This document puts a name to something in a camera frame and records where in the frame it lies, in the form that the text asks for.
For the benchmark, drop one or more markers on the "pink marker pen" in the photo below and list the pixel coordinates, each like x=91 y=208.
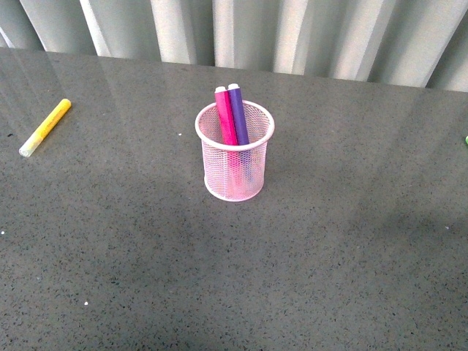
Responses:
x=228 y=133

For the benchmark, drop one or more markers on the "purple marker pen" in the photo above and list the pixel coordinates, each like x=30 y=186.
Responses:
x=239 y=120

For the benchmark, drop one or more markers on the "pink mesh pen cup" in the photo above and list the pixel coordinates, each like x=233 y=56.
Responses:
x=217 y=175

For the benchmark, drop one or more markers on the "yellow marker pen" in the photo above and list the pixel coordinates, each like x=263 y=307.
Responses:
x=43 y=130

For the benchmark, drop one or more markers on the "grey pleated curtain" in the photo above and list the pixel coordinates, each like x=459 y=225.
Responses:
x=406 y=43

